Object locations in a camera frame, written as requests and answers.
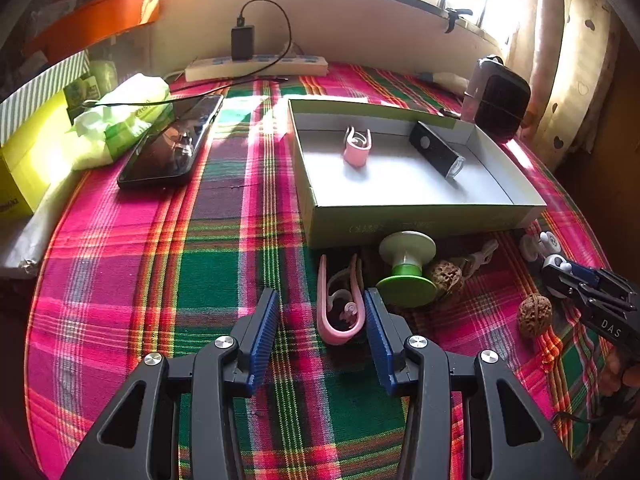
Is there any person's right hand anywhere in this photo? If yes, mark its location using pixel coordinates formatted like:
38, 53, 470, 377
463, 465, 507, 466
597, 346, 640, 401

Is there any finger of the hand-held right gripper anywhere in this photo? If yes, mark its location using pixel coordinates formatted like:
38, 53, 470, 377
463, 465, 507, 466
567, 265, 633, 294
542, 267, 628, 311

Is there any white power strip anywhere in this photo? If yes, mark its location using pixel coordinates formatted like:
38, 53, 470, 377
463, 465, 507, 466
185, 54, 328, 82

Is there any clear glass case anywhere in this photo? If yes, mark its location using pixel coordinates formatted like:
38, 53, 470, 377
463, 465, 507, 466
86, 24, 166, 92

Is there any small green packet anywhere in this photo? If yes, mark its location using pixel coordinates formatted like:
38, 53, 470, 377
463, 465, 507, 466
64, 60, 119, 111

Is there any green cardboard box tray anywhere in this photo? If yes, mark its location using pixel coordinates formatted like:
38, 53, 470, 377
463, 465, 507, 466
287, 97, 548, 251

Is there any heart print curtain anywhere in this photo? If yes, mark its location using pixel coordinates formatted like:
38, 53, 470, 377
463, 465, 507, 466
505, 0, 621, 171

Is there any green white tissue pack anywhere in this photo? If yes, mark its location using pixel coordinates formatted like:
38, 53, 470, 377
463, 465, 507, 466
67, 74, 173, 171

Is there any grey black desk heater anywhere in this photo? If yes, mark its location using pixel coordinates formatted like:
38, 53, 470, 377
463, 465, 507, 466
460, 55, 532, 143

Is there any pink plastic clip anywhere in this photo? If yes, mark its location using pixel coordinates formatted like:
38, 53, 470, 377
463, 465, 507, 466
342, 127, 373, 167
317, 254, 365, 347

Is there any black flashlight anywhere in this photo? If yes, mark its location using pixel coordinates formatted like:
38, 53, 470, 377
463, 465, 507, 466
409, 121, 466, 183

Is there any black charger adapter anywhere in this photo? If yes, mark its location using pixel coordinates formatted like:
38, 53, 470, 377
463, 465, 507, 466
230, 25, 256, 61

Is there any plaid tablecloth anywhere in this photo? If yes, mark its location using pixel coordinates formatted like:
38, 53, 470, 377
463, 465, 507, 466
25, 62, 631, 480

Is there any black smartphone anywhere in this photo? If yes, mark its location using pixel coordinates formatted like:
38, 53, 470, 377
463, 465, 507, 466
117, 94, 224, 190

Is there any yellow green box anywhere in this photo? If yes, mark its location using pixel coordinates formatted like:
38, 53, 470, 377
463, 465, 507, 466
0, 90, 76, 218

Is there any black charger cable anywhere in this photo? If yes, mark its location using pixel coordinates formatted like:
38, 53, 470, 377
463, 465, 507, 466
82, 0, 293, 111

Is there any white usb cable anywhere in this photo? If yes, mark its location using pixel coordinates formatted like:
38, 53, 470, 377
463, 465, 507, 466
462, 239, 499, 276

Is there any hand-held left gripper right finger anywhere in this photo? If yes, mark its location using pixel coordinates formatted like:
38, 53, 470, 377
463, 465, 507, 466
363, 287, 581, 480

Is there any dark wooden cabinet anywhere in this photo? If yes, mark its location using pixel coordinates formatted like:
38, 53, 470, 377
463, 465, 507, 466
555, 10, 640, 271

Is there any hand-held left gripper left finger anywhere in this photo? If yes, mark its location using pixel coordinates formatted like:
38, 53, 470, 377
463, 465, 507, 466
60, 287, 281, 480

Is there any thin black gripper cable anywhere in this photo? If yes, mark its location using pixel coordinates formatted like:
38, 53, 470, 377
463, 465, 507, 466
550, 409, 613, 427

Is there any brown walnut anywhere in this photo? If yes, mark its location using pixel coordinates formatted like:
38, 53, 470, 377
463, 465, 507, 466
517, 295, 553, 341
425, 259, 463, 303

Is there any orange box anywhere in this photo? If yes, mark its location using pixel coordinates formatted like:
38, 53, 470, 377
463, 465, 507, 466
22, 0, 162, 58

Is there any white blue tube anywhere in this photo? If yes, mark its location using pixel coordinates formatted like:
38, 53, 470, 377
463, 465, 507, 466
417, 71, 471, 96

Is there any green white spool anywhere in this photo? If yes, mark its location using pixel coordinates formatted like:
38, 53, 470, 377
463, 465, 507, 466
376, 231, 438, 308

